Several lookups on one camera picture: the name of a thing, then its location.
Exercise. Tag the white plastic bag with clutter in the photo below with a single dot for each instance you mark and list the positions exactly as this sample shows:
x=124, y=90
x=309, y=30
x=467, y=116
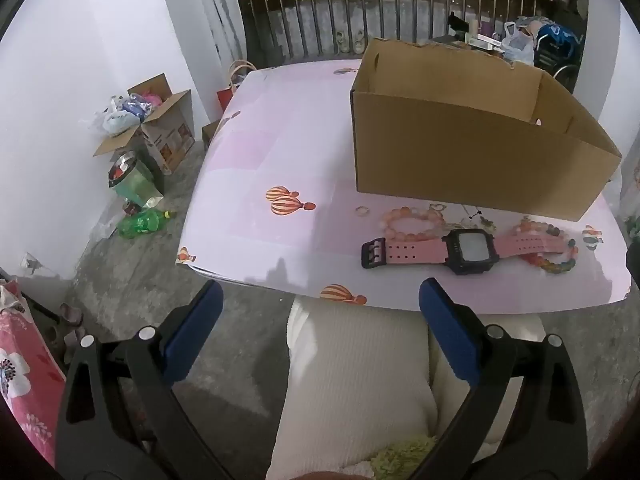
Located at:
x=117, y=120

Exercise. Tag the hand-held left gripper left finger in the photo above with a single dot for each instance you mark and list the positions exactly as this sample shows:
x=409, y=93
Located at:
x=192, y=330

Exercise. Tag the printed cardboard box with flaps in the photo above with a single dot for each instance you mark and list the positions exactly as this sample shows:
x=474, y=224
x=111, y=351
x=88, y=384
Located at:
x=167, y=130

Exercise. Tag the red gift bag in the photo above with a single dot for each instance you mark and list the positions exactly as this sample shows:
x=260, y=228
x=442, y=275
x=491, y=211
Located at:
x=227, y=97

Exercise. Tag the white curtain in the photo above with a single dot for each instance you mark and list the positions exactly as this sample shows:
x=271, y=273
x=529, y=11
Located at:
x=225, y=10

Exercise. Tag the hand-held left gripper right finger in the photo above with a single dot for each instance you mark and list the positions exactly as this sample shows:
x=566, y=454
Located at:
x=447, y=330

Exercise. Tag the white shoe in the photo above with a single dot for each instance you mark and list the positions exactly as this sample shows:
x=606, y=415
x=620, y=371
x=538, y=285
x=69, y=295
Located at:
x=343, y=42
x=360, y=42

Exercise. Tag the pink slipper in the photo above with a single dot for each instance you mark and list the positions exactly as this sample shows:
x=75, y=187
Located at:
x=71, y=313

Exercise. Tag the small brown cardboard box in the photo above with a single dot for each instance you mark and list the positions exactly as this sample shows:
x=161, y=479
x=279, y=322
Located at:
x=210, y=135

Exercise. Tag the metal railing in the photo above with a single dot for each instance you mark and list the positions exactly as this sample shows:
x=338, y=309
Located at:
x=310, y=20

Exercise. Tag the green plastic bottle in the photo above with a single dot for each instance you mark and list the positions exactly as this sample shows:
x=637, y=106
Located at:
x=142, y=222

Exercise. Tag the green fuzzy cloth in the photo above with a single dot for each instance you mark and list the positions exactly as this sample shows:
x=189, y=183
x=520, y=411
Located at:
x=400, y=455

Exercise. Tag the white knotted plastic bag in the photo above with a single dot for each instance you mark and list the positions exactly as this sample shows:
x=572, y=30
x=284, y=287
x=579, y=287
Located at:
x=517, y=45

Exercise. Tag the pink floral blanket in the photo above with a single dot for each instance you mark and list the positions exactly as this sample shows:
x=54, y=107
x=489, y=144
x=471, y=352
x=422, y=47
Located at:
x=25, y=360

